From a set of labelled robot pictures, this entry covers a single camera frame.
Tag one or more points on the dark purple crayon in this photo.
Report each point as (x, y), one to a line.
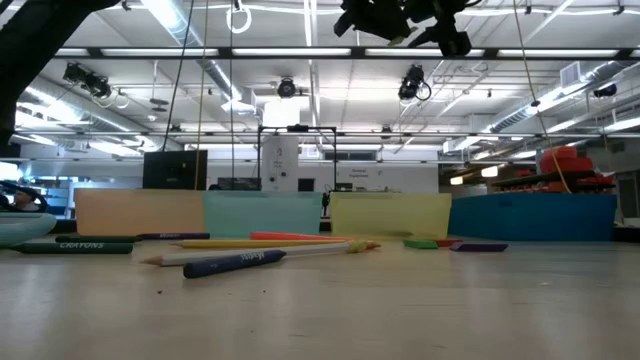
(175, 236)

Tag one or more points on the black shelf with orange parts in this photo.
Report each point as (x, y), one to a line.
(550, 181)

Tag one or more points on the green eraser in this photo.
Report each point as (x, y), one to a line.
(420, 244)

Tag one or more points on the blue crayon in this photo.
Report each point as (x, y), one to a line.
(230, 264)

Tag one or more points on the black ceiling device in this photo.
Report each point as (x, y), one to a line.
(605, 90)

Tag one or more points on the red box stack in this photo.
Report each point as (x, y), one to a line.
(565, 160)

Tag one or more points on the black monitor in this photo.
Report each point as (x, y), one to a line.
(175, 170)

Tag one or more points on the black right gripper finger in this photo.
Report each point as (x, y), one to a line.
(372, 22)
(452, 44)

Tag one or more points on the black ceiling camera cluster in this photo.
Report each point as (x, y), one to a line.
(85, 80)

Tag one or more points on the black metal frame stand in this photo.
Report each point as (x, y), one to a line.
(297, 128)

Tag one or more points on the person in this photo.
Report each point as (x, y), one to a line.
(22, 198)

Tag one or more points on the white column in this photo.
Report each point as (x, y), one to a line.
(280, 160)

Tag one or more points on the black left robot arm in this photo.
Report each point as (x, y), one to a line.
(30, 60)

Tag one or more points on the round black ceiling camera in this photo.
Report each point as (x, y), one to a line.
(286, 87)

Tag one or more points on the translucent teal plastic bin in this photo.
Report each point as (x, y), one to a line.
(262, 215)

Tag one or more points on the translucent yellow plastic bin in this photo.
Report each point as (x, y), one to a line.
(390, 212)

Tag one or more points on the red eraser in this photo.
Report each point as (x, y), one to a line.
(448, 242)

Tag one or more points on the white pencil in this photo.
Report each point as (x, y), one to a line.
(320, 249)

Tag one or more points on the translucent orange plastic bin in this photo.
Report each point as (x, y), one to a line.
(140, 212)

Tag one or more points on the small dark screen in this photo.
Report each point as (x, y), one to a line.
(239, 184)

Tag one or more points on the plain yellow pencil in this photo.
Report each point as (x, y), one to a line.
(250, 244)

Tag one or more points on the blue plastic bin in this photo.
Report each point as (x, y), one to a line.
(532, 217)

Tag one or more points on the white ceiling vent box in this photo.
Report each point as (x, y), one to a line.
(571, 74)

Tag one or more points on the dark green crayon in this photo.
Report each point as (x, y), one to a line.
(75, 248)
(97, 239)

